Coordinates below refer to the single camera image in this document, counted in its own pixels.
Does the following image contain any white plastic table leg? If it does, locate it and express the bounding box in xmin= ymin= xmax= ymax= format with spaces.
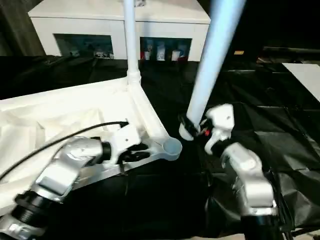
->
xmin=122 ymin=0 xmax=144 ymax=87
xmin=178 ymin=0 xmax=247 ymax=142

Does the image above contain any black work mat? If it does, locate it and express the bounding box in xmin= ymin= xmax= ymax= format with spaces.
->
xmin=0 ymin=55 xmax=320 ymax=240

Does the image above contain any white cabinet with glass doors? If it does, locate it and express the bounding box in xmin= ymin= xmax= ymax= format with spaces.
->
xmin=28 ymin=0 xmax=212 ymax=62

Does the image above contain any flat white board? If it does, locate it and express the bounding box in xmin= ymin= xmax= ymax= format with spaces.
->
xmin=282 ymin=62 xmax=320 ymax=103

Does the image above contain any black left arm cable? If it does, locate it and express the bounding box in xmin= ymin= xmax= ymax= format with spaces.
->
xmin=0 ymin=121 xmax=130 ymax=182

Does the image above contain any grey curtain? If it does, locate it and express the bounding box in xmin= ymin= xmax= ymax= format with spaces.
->
xmin=0 ymin=0 xmax=48 ymax=57

